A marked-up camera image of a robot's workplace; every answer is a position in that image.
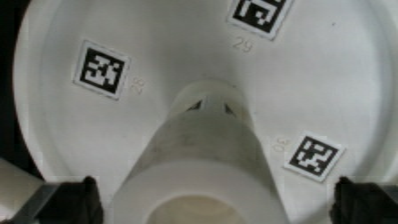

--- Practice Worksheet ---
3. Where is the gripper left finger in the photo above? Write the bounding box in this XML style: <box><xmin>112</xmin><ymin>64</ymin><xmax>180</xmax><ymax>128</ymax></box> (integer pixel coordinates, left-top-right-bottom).
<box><xmin>11</xmin><ymin>176</ymin><xmax>105</xmax><ymax>224</ymax></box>

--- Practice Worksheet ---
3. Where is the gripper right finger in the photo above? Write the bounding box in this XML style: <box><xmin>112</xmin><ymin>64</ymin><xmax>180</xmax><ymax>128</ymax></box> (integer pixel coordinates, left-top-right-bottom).
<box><xmin>329</xmin><ymin>177</ymin><xmax>398</xmax><ymax>224</ymax></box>

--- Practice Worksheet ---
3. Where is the white cylindrical table leg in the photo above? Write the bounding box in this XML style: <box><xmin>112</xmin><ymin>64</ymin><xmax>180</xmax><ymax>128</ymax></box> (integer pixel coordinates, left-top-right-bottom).
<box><xmin>109</xmin><ymin>98</ymin><xmax>292</xmax><ymax>224</ymax></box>

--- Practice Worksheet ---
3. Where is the white round table top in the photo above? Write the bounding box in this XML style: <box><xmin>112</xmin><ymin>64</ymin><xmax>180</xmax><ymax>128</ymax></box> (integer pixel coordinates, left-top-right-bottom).
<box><xmin>13</xmin><ymin>0</ymin><xmax>398</xmax><ymax>224</ymax></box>

